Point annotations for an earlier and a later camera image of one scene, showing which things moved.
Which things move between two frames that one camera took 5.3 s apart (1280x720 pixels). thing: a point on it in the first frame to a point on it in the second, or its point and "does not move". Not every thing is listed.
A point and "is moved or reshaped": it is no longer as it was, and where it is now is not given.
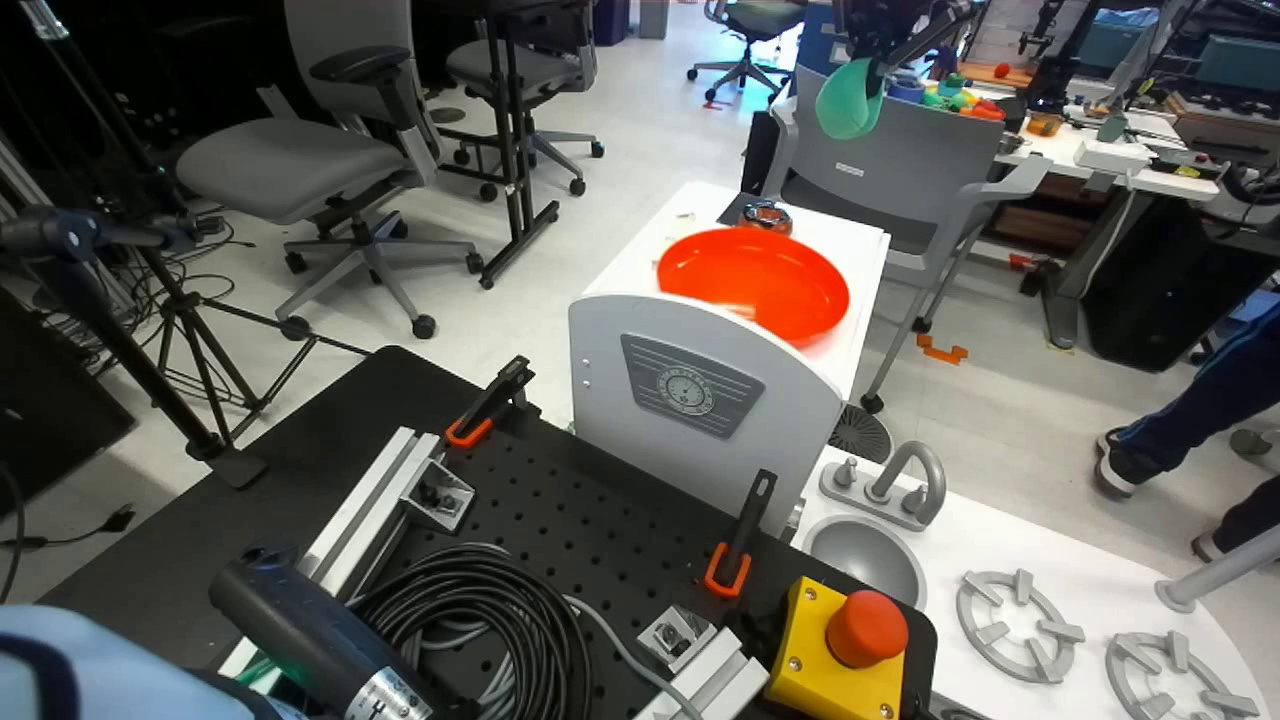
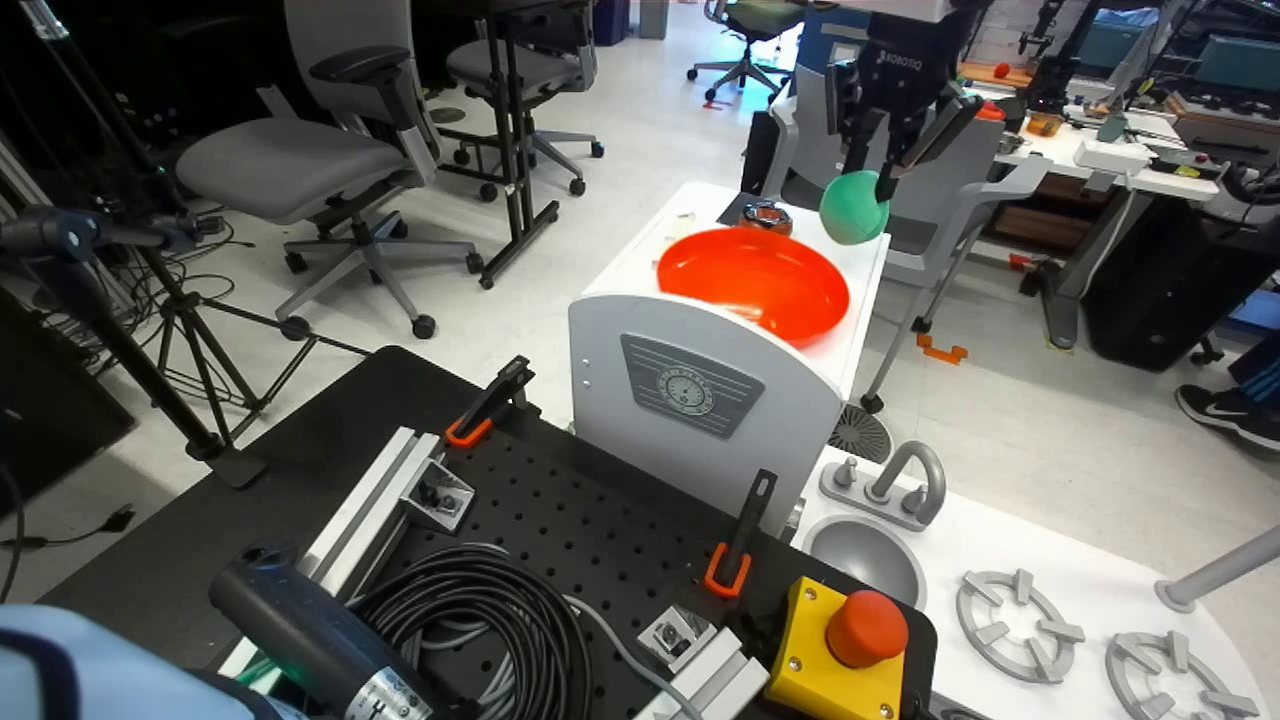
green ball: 846,104 is moved or reshaped
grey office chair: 347,146 does not move
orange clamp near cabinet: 731,562 does not move
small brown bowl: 773,218 does not move
